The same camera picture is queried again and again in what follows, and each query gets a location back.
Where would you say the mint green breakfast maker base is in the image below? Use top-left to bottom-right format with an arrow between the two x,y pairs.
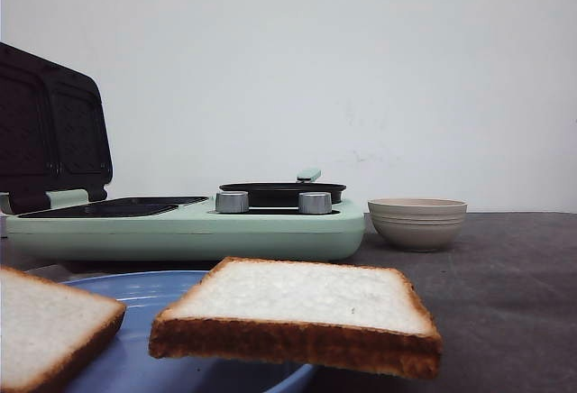
1,190 -> 365,261

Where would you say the breakfast maker hinged lid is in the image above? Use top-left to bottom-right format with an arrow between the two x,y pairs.
1,44 -> 113,214

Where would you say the right silver control knob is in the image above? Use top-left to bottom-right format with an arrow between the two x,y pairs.
298,192 -> 333,215

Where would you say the blue plastic plate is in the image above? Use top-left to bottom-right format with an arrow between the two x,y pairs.
66,270 -> 316,392

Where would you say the black frying pan green handle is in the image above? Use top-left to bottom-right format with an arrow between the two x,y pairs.
219,168 -> 347,207

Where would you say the silver control knob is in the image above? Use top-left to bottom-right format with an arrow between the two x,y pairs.
215,191 -> 250,214
298,192 -> 333,215

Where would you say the white bread slice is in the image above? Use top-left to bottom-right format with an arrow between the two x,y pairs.
149,257 -> 443,379
1,266 -> 126,392

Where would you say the beige ribbed bowl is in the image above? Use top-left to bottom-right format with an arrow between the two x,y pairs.
368,198 -> 468,251

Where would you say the left silver control knob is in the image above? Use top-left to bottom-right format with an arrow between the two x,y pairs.
215,191 -> 250,214

